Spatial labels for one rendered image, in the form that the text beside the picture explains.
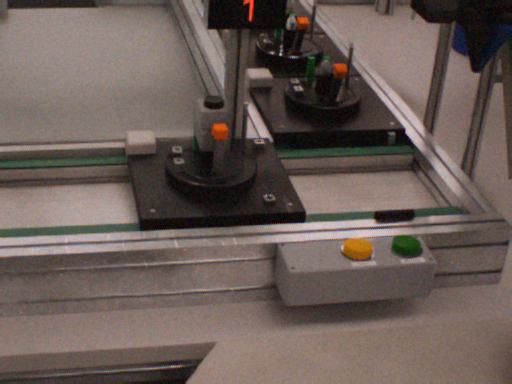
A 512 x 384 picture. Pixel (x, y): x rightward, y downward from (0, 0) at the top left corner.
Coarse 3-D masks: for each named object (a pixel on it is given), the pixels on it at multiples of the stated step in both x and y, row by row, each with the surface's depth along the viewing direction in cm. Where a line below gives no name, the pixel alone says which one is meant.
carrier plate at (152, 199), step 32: (128, 160) 137; (160, 160) 137; (256, 160) 139; (160, 192) 128; (256, 192) 130; (288, 192) 130; (160, 224) 122; (192, 224) 123; (224, 224) 124; (256, 224) 125
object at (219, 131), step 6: (216, 126) 124; (222, 126) 124; (216, 132) 124; (222, 132) 124; (216, 138) 124; (222, 138) 124; (216, 144) 125; (222, 144) 125; (216, 150) 125; (222, 150) 126; (216, 156) 126; (222, 156) 126; (216, 162) 126; (222, 162) 126; (216, 168) 127; (222, 168) 127; (216, 174) 127; (222, 174) 127
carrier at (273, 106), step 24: (264, 72) 166; (312, 72) 161; (264, 96) 161; (288, 96) 157; (312, 96) 157; (360, 96) 158; (264, 120) 154; (288, 120) 152; (312, 120) 153; (336, 120) 153; (360, 120) 154; (384, 120) 154
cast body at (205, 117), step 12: (216, 96) 129; (204, 108) 127; (216, 108) 127; (228, 108) 128; (204, 120) 127; (216, 120) 127; (228, 120) 128; (204, 132) 127; (228, 132) 128; (204, 144) 128; (228, 144) 128
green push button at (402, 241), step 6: (396, 240) 119; (402, 240) 120; (408, 240) 120; (414, 240) 120; (396, 246) 118; (402, 246) 118; (408, 246) 118; (414, 246) 118; (420, 246) 119; (396, 252) 119; (402, 252) 118; (408, 252) 118; (414, 252) 118
